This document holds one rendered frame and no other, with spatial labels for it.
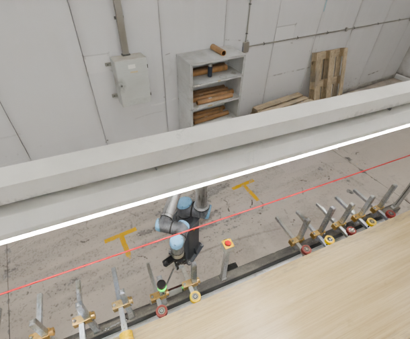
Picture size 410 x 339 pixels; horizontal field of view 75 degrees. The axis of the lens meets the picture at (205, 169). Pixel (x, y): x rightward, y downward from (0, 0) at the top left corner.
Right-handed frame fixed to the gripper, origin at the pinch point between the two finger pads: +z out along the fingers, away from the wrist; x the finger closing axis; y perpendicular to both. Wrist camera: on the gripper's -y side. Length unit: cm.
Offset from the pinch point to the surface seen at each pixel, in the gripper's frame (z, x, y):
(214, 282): 29.0, -8.5, 28.9
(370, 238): 10, -34, 165
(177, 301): 28.9, -11.4, -4.3
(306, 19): -73, 300, 340
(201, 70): -33, 257, 129
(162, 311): 8.4, -21.7, -17.5
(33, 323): -18, -9, -88
